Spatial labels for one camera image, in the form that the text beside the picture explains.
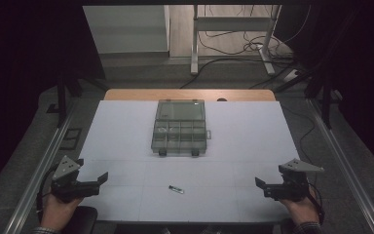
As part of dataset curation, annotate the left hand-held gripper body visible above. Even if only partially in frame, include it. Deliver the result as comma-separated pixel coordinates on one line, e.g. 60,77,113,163
51,155,100,204

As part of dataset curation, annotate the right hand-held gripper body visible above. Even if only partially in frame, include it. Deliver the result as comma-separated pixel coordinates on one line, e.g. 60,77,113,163
262,158,325,202

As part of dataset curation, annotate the person's right hand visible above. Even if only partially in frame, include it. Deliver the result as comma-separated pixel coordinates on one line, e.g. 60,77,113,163
279,194,321,226

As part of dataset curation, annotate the person's left hand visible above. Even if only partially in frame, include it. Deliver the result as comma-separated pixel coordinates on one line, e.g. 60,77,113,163
40,193,84,231

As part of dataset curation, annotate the black stool seat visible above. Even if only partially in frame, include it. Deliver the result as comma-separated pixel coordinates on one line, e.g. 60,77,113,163
60,205,98,234

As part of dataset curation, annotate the white table mat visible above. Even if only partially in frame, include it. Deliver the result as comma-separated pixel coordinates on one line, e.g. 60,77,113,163
76,99,301,224

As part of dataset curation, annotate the black metal stand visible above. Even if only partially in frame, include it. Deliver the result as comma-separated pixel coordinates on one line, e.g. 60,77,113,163
46,72,109,129
274,66,344,130

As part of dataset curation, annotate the transparent grey compartment box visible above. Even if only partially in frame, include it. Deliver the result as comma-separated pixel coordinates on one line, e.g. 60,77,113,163
150,98,212,158

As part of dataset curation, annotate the white power strip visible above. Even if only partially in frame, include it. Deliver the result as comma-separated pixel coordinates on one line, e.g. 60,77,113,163
282,68,302,83

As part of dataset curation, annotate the dark curtain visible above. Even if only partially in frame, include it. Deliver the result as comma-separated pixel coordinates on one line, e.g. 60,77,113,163
0,0,106,199
274,0,374,181

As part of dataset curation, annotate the wooden table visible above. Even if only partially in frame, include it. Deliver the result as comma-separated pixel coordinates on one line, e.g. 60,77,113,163
103,89,277,102

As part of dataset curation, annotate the white cabinet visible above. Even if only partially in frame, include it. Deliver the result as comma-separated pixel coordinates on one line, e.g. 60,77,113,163
82,4,170,55

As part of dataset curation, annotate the black square floor frame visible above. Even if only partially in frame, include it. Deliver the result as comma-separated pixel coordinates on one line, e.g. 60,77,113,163
58,128,83,151

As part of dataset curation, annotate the aluminium rail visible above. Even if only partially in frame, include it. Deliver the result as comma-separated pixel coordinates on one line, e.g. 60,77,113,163
306,97,374,234
2,98,80,234

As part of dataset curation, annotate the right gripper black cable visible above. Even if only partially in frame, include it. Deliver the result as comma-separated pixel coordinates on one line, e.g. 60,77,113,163
307,182,326,226

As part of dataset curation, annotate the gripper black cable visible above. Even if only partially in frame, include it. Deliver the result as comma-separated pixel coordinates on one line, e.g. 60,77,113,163
35,165,59,223
307,182,326,226

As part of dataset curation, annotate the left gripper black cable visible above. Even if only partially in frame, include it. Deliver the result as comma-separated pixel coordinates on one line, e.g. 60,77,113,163
35,165,59,223

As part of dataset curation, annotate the thin black cable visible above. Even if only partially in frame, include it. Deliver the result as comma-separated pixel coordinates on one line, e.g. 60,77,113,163
281,105,317,165

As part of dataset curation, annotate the black floor cable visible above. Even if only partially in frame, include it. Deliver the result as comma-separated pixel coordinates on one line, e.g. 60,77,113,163
178,56,295,90

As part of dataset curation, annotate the tangle of black cables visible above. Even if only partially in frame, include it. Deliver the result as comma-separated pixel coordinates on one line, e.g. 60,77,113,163
197,4,294,61

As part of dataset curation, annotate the white desk frame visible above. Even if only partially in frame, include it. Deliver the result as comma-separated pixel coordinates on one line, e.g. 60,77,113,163
190,4,282,77

